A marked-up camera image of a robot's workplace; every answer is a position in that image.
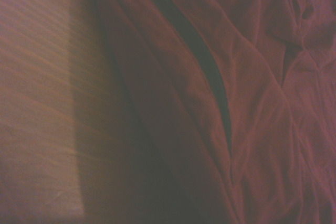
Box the rust red shorts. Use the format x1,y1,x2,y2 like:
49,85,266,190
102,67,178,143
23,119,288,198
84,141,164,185
78,0,336,224

